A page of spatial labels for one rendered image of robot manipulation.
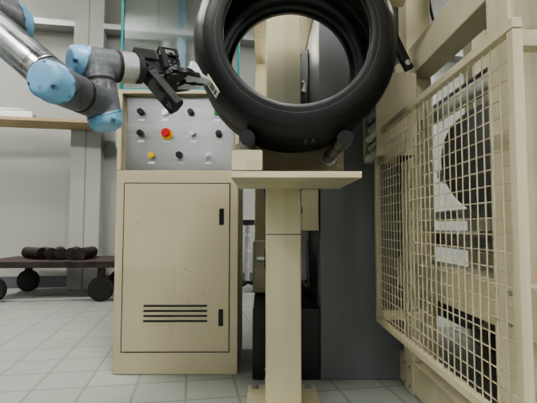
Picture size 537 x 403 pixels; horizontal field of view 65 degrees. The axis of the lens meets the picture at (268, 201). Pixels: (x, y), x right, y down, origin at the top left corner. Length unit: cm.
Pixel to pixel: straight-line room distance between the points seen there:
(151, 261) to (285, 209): 71
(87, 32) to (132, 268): 364
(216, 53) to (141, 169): 94
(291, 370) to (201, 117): 116
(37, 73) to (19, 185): 433
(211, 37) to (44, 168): 407
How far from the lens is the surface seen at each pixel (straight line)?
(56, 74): 90
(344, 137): 123
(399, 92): 163
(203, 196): 192
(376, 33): 130
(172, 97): 110
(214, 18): 129
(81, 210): 483
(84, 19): 531
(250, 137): 121
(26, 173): 522
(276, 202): 156
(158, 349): 203
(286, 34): 171
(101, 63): 106
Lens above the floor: 65
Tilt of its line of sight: 3 degrees up
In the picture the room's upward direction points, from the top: straight up
